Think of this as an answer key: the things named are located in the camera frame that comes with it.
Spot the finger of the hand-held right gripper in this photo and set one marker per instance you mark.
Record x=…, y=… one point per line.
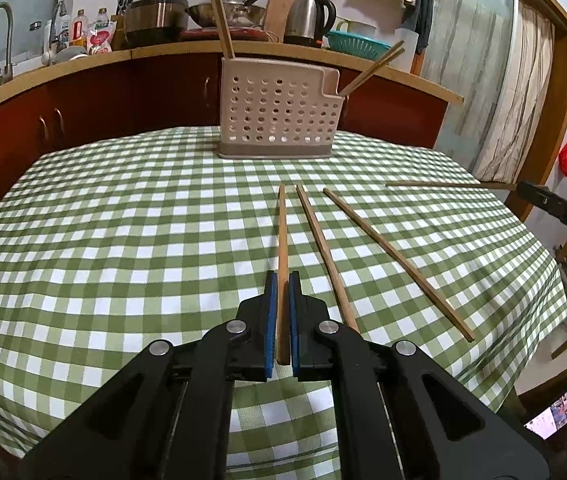
x=563, y=210

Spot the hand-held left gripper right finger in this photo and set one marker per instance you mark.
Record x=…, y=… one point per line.
x=294, y=320

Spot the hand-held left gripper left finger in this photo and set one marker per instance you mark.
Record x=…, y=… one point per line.
x=271, y=320

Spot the wooden chopstick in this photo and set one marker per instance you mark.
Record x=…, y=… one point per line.
x=371, y=67
x=282, y=240
x=453, y=184
x=398, y=260
x=376, y=71
x=219, y=22
x=321, y=247
x=226, y=25

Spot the pink perforated utensil holder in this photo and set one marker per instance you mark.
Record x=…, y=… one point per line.
x=278, y=110

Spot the wooden furniture leg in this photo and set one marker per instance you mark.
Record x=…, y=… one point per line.
x=566, y=346

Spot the wooden stool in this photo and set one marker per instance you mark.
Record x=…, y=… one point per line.
x=538, y=395

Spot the smartphone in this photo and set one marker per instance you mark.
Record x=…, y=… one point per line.
x=553, y=412

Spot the striped curtain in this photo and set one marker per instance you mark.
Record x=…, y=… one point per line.
x=518, y=100

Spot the green checked tablecloth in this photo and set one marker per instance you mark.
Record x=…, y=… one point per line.
x=138, y=220

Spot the sliding glass door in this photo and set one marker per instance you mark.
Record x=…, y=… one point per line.
x=468, y=60

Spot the white plastic container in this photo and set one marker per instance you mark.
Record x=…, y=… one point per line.
x=406, y=60

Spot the dark hanging cloth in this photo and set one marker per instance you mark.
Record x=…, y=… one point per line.
x=423, y=5

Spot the teal plastic basket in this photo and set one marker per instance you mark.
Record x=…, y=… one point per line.
x=351, y=45

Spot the green white pitcher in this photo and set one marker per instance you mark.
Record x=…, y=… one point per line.
x=361, y=26

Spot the red-brown kitchen cabinet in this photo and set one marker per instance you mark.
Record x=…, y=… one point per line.
x=113, y=95

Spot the red induction cooker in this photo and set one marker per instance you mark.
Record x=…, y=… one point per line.
x=198, y=34

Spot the steel electric kettle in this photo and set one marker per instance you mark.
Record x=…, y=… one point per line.
x=306, y=20

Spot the wooden cutting board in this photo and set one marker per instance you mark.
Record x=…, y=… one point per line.
x=278, y=10

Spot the wooden countertop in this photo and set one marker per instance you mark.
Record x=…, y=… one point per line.
x=88, y=57

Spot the black rice cooker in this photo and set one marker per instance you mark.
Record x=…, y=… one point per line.
x=156, y=20

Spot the pink white refill pouch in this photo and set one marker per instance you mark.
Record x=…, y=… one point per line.
x=100, y=40

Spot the knife block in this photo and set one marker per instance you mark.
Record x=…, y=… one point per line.
x=118, y=30

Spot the dishes in sink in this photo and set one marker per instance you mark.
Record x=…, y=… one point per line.
x=65, y=55

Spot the orange liquid bottle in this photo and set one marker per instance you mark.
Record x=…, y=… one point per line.
x=79, y=30

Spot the small capped bottle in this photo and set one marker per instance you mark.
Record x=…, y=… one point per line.
x=101, y=15

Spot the steel faucet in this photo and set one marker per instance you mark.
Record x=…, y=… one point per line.
x=5, y=50

